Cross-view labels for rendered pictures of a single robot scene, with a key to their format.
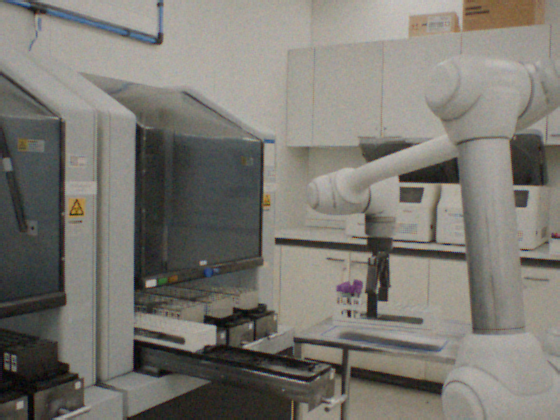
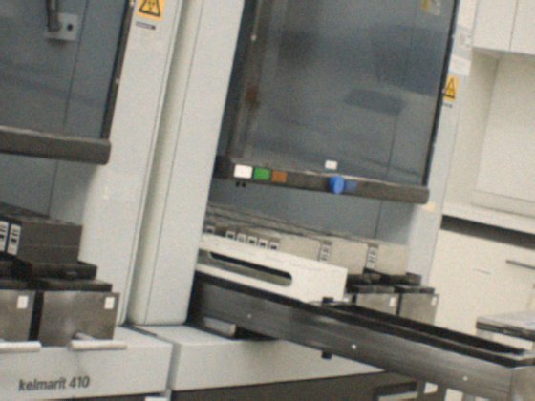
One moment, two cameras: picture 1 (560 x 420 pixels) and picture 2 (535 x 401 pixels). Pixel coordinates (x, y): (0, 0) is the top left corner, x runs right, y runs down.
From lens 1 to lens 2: 30 cm
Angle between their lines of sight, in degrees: 5
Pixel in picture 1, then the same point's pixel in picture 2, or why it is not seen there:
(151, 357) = (223, 303)
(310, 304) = not seen: hidden behind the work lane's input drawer
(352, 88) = not seen: outside the picture
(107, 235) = (188, 65)
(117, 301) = (182, 188)
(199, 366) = (312, 326)
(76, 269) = (131, 109)
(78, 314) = (119, 190)
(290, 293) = not seen: hidden behind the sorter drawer
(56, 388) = (77, 295)
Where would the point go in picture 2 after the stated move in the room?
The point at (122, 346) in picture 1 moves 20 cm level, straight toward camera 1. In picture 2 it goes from (176, 272) to (186, 294)
